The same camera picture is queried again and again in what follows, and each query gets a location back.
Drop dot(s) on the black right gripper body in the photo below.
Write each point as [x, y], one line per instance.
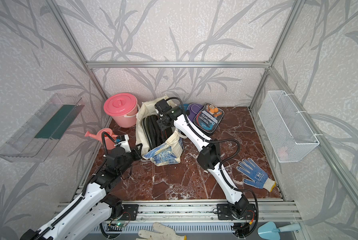
[161, 124]

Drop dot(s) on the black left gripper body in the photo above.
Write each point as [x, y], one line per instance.
[129, 158]

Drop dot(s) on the black zipper paddle case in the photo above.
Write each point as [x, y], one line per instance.
[156, 132]

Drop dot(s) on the canvas tote bag starry print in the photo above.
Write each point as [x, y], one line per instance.
[160, 147]

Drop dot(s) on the clear paddle case teal paddle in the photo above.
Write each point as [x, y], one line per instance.
[208, 118]

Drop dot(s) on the blue paddle case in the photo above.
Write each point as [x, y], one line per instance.
[185, 107]

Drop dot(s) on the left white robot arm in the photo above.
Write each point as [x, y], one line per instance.
[94, 204]

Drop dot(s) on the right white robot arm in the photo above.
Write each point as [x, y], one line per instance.
[171, 114]

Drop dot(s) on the pink watering can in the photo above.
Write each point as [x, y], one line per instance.
[109, 143]

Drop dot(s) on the green paddle case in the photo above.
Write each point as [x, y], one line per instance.
[145, 125]

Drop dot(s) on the pink bucket with lid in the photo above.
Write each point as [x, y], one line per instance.
[123, 108]

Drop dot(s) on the white work glove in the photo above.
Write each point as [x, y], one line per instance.
[160, 232]

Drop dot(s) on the blue dotted work glove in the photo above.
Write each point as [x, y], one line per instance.
[257, 177]

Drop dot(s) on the light blue garden trowel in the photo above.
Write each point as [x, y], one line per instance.
[269, 231]

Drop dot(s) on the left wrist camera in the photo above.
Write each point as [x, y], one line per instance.
[123, 142]

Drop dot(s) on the clear plastic wall tray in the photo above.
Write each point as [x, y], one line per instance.
[37, 138]

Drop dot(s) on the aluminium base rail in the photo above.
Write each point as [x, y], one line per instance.
[204, 211]

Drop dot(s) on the white wire wall basket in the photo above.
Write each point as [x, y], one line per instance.
[288, 132]

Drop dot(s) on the aluminium cage frame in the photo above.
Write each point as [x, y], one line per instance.
[337, 166]

